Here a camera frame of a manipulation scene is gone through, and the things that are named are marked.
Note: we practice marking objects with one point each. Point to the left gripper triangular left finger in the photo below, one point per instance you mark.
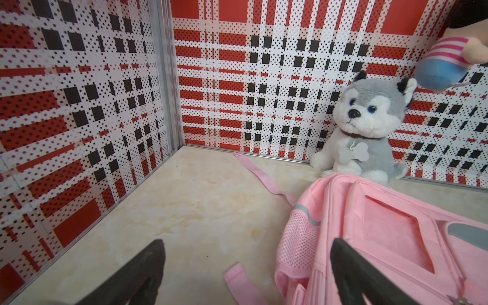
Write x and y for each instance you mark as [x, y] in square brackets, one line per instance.
[137, 282]

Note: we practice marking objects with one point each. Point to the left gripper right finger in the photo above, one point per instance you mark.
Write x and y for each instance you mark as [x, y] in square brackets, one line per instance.
[359, 281]

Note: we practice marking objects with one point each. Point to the pink backpack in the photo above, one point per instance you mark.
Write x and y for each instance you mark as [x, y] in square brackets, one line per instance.
[434, 256]

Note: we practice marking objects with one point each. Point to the grey husky plush toy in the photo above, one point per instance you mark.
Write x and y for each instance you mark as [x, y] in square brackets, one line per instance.
[367, 112]

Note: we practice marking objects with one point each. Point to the black-haired hanging doll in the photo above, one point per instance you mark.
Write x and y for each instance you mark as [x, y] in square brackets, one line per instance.
[462, 46]

